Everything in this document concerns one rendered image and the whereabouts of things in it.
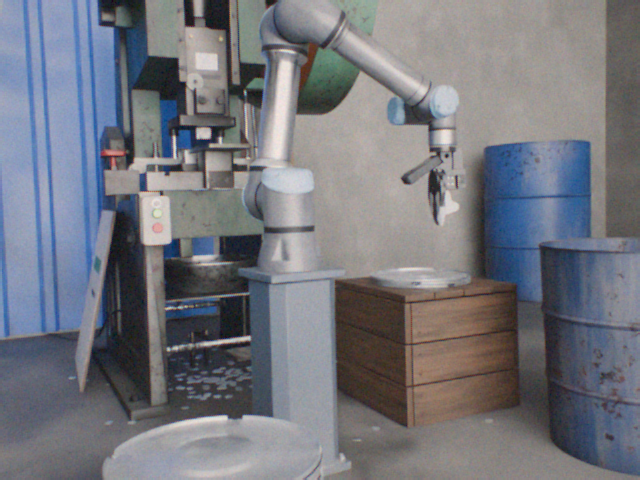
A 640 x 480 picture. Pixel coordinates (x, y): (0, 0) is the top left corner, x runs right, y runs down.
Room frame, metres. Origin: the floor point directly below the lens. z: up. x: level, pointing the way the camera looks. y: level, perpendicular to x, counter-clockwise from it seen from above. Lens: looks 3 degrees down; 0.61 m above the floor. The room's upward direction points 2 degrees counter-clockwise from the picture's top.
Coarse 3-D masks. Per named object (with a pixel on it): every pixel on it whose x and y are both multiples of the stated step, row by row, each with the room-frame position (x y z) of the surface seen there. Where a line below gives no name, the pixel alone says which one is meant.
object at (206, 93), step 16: (192, 32) 2.11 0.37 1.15; (208, 32) 2.14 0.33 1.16; (224, 32) 2.16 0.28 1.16; (192, 48) 2.11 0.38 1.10; (208, 48) 2.14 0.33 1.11; (224, 48) 2.16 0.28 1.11; (192, 64) 2.11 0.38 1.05; (208, 64) 2.13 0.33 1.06; (224, 64) 2.16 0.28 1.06; (192, 80) 2.10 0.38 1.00; (208, 80) 2.13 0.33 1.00; (224, 80) 2.16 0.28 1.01; (176, 96) 2.20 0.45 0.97; (192, 96) 2.11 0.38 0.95; (208, 96) 2.10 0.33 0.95; (224, 96) 2.13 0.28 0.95; (192, 112) 2.11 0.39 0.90; (208, 112) 2.10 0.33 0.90; (224, 112) 2.12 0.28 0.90
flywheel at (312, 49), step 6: (270, 6) 2.58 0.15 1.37; (312, 48) 2.25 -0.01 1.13; (312, 54) 2.17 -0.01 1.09; (312, 60) 2.17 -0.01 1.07; (306, 66) 2.22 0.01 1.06; (264, 72) 2.57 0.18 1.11; (300, 72) 2.26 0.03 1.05; (306, 72) 2.22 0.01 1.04; (300, 78) 2.26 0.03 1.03; (300, 84) 2.26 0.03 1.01
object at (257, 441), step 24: (168, 432) 0.96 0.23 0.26; (192, 432) 0.96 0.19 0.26; (216, 432) 0.95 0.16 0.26; (240, 432) 0.95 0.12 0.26; (264, 432) 0.95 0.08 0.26; (288, 432) 0.94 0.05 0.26; (144, 456) 0.87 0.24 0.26; (168, 456) 0.87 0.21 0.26; (192, 456) 0.85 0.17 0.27; (216, 456) 0.85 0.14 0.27; (240, 456) 0.85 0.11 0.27; (264, 456) 0.86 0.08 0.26; (288, 456) 0.86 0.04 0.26
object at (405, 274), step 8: (384, 272) 2.01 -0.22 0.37; (392, 272) 2.01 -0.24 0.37; (400, 272) 2.00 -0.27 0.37; (408, 272) 1.95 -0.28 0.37; (416, 272) 1.94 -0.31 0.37; (424, 272) 1.93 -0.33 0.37; (432, 272) 1.92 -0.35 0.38; (440, 272) 1.97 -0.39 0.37; (448, 272) 1.97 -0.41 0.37; (456, 272) 1.96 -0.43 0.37; (464, 272) 1.94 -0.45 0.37; (384, 280) 1.83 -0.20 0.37; (392, 280) 1.81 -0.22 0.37; (408, 280) 1.78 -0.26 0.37; (416, 280) 1.78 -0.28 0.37; (424, 280) 1.77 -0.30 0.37; (432, 280) 1.77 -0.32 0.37; (440, 280) 1.78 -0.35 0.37; (448, 280) 1.79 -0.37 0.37
